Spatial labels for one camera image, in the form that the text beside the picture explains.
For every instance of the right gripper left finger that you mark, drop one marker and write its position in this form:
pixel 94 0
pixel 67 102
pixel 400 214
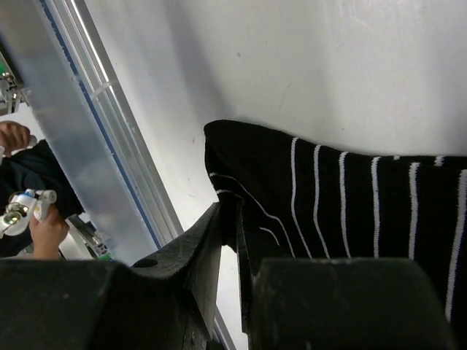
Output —
pixel 164 301

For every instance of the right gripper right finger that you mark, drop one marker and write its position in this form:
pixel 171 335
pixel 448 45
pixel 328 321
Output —
pixel 356 303

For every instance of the black white striped sock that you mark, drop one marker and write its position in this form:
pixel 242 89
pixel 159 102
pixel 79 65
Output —
pixel 320 202

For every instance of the operator hand lower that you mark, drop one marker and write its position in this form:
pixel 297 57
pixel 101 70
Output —
pixel 48 234

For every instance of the operator hand upper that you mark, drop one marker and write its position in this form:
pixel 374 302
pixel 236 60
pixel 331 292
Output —
pixel 14 135

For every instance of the green circuit board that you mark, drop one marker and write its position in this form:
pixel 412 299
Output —
pixel 11 85

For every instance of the white teleoperation handle device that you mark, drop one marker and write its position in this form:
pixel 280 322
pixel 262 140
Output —
pixel 22 207

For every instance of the aluminium frame rail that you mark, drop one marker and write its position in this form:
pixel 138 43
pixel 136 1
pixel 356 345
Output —
pixel 88 125

